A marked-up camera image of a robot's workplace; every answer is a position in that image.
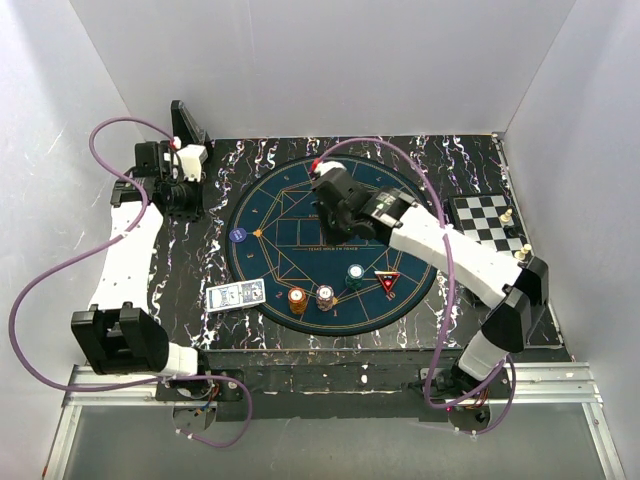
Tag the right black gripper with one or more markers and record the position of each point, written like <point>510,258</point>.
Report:
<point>323,211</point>

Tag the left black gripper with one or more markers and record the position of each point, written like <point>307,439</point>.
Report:
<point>195,212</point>

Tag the purple small blind button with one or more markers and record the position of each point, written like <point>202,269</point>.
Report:
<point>238,235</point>

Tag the red black triangle marker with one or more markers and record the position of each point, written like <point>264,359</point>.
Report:
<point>387,279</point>

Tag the blue white chip stack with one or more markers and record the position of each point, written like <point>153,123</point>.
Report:
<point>324,297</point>

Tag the red yellow chip stack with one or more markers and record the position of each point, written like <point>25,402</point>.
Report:
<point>297,299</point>

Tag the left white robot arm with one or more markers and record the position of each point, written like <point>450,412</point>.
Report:
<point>116,333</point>

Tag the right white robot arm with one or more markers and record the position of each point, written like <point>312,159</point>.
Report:
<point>515,292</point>

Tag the black card shoe stand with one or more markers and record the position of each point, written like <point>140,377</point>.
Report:
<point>187,129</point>

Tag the green poker chip stack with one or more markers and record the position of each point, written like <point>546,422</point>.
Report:
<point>354,276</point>

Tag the round blue poker mat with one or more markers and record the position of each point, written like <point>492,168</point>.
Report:
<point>286,247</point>

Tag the black white chessboard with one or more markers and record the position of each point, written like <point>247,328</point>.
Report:
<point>478,217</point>

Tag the white chess piece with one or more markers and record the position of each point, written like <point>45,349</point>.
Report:
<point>506,217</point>
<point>523,252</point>

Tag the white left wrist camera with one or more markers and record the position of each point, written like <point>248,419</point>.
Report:
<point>192,158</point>

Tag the aluminium frame rail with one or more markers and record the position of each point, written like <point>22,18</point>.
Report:
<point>100,422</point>

